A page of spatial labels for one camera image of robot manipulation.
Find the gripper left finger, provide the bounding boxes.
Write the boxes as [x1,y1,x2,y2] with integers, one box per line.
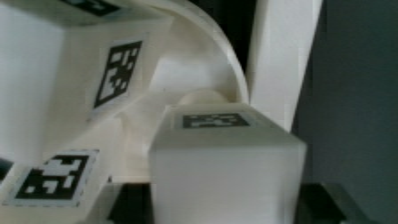
[87,183,154,224]

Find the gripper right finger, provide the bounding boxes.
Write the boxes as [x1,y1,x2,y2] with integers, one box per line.
[295,183,371,224]

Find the white stool leg with tags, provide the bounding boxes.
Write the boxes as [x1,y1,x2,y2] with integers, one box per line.
[0,0,174,163]

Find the white round stool seat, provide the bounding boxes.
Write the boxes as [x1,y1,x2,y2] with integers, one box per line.
[112,0,249,183]

